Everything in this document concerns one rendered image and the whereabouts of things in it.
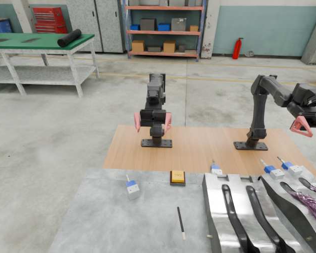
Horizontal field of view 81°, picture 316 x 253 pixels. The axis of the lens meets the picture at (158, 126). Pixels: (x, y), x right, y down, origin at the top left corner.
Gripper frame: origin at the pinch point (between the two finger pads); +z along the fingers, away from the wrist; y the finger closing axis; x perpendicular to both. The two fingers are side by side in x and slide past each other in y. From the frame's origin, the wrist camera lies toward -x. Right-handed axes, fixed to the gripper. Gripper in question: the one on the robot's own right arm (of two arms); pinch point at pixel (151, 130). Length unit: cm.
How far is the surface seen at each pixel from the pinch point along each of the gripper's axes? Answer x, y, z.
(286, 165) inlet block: 33, 69, -16
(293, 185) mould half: 35, 67, -4
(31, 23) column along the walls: 45, -405, -564
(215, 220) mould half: 30.3, 24.9, 16.0
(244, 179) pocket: 34, 44, -6
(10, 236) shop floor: 120, -118, -9
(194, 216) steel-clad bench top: 39.9, 18.7, 9.9
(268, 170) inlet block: 34, 58, -12
